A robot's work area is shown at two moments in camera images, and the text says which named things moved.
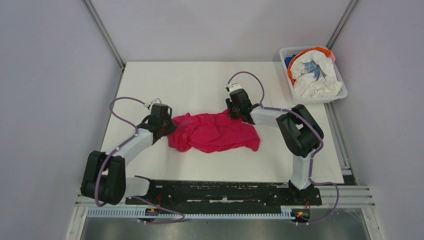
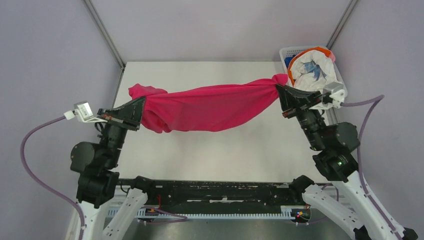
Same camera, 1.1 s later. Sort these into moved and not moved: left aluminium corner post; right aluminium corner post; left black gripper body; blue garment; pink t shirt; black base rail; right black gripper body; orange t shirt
Moved: right black gripper body; left black gripper body; pink t shirt
Not moved: blue garment; right aluminium corner post; black base rail; orange t shirt; left aluminium corner post
